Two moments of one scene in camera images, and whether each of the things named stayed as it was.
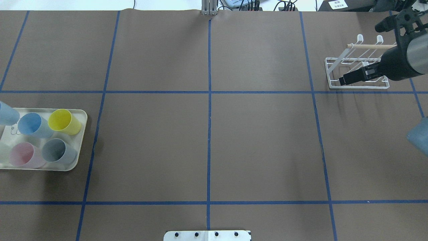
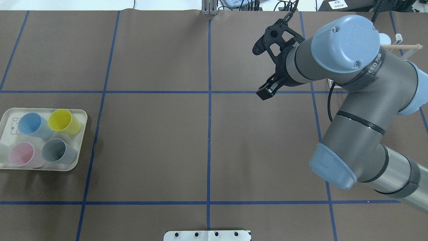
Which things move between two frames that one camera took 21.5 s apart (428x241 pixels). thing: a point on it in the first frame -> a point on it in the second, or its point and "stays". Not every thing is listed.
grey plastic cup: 56,150 stays
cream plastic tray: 43,139 stays
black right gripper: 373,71 -> 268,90
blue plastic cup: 31,124 stays
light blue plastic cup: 9,115 -> 384,39
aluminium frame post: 209,7 stays
